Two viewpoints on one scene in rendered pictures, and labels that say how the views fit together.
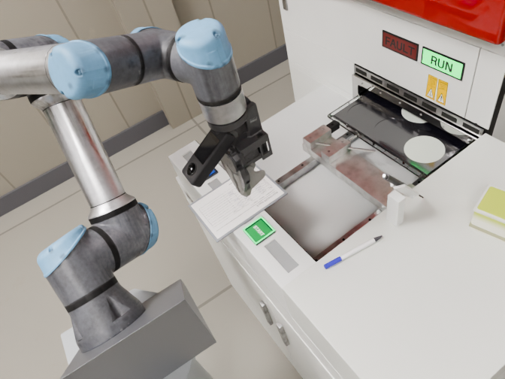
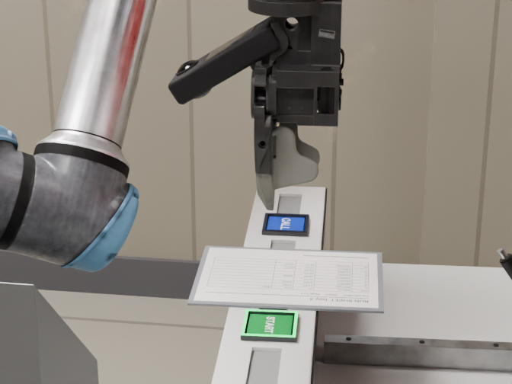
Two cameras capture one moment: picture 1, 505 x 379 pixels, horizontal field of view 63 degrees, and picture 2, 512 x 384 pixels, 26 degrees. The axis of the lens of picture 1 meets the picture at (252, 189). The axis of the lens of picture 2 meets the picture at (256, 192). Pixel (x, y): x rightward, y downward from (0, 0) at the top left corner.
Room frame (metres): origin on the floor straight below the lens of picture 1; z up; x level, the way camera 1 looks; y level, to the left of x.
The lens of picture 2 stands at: (-0.34, -0.42, 1.52)
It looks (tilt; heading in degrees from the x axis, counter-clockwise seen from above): 22 degrees down; 26
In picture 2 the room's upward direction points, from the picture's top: straight up
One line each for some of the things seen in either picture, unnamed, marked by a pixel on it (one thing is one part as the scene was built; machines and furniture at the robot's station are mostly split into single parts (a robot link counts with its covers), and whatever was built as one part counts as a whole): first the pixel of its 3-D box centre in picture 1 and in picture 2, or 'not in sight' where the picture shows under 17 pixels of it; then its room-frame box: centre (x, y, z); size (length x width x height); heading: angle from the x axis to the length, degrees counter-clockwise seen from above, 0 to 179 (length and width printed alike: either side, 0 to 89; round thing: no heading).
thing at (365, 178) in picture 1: (355, 171); not in sight; (0.73, -0.29, 0.87); 0.36 x 0.08 x 0.03; 21
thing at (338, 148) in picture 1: (336, 150); not in sight; (0.80, -0.26, 0.89); 0.08 x 0.03 x 0.03; 111
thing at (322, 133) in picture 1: (317, 136); not in sight; (0.88, -0.23, 0.89); 0.08 x 0.03 x 0.03; 111
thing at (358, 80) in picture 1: (408, 115); not in sight; (0.85, -0.49, 0.89); 0.44 x 0.02 x 0.10; 21
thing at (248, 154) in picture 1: (237, 136); (293, 59); (0.58, 0.00, 1.25); 0.09 x 0.08 x 0.12; 111
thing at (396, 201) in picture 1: (401, 197); not in sight; (0.49, -0.29, 1.03); 0.06 x 0.04 x 0.13; 111
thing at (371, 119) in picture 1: (419, 111); not in sight; (0.84, -0.53, 0.90); 0.34 x 0.34 x 0.01; 21
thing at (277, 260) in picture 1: (237, 217); (277, 328); (0.69, 0.06, 0.89); 0.55 x 0.09 x 0.14; 21
